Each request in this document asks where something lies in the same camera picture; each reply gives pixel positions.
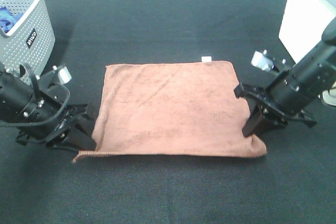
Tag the brown microfiber towel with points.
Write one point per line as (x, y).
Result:
(172, 109)

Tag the white plastic basket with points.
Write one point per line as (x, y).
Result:
(303, 23)

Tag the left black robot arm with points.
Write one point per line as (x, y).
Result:
(8, 94)

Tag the blue cloth in basket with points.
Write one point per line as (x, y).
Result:
(8, 20)

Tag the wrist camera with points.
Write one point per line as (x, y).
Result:
(261, 61)
(62, 74)

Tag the grey perforated laundry basket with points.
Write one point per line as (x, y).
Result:
(31, 39)

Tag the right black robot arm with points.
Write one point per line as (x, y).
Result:
(293, 88)

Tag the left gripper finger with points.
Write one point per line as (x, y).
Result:
(86, 114)
(76, 140)

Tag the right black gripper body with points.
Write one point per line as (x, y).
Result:
(268, 107)

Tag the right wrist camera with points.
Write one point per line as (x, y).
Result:
(261, 61)

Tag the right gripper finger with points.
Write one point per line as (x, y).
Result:
(266, 125)
(254, 123)

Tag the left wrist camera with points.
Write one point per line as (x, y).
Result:
(62, 74)

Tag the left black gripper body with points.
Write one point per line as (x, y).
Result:
(43, 115)

